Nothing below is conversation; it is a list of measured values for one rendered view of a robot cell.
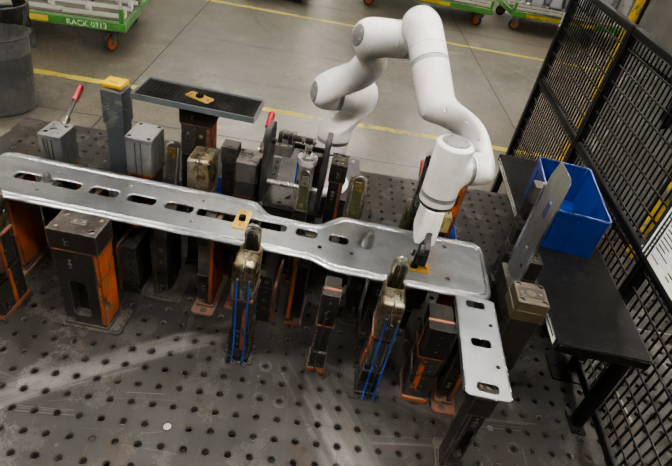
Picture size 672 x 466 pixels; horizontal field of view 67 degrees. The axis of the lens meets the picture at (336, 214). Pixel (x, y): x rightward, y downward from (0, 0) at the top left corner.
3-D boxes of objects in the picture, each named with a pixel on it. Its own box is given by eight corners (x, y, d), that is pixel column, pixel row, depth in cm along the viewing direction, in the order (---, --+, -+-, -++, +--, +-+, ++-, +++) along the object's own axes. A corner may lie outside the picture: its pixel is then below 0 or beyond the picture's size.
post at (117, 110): (111, 207, 178) (97, 89, 152) (120, 196, 184) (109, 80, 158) (132, 212, 178) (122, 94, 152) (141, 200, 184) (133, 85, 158)
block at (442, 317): (394, 400, 134) (423, 330, 118) (395, 366, 143) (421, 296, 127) (430, 408, 134) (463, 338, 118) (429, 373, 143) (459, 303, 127)
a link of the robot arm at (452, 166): (451, 180, 123) (416, 180, 120) (468, 131, 115) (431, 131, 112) (466, 201, 117) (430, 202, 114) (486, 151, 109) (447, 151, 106)
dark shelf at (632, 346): (553, 352, 116) (558, 344, 115) (496, 160, 189) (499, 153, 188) (647, 371, 116) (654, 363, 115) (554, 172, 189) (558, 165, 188)
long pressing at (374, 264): (-51, 194, 127) (-53, 189, 126) (6, 151, 145) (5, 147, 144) (492, 304, 128) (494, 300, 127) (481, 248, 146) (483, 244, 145)
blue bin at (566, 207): (532, 244, 144) (551, 207, 136) (523, 189, 169) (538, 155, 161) (590, 260, 143) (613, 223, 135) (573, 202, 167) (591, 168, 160)
